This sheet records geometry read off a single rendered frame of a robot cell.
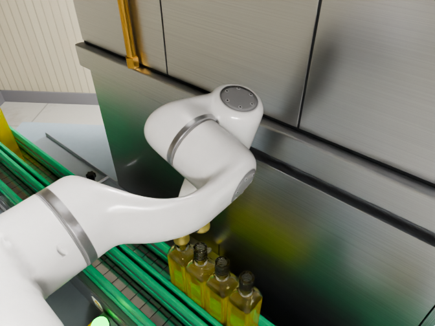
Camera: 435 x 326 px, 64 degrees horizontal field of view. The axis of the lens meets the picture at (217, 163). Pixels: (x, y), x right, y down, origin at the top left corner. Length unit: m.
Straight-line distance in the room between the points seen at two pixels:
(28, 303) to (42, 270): 0.04
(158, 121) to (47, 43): 3.15
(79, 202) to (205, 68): 0.43
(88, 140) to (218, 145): 1.44
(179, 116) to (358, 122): 0.28
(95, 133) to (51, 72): 1.89
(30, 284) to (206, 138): 0.21
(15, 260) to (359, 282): 0.58
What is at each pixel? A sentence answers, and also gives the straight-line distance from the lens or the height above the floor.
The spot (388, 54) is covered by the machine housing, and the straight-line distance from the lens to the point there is 0.51.
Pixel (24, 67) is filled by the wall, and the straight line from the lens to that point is 3.76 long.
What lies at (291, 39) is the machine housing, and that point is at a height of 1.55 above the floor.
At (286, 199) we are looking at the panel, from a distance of 0.68.
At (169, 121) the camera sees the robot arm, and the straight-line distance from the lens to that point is 0.40.
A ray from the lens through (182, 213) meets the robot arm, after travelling 0.34.
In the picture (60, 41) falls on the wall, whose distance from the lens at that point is 3.47.
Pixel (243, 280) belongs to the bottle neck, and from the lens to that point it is 0.73.
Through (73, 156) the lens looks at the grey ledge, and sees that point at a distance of 1.48.
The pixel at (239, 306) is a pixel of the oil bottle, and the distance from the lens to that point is 0.75.
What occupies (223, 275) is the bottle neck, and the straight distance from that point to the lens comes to 0.74.
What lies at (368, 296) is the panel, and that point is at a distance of 0.75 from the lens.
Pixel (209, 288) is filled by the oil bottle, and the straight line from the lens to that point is 0.78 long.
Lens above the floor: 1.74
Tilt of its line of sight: 40 degrees down
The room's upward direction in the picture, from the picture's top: straight up
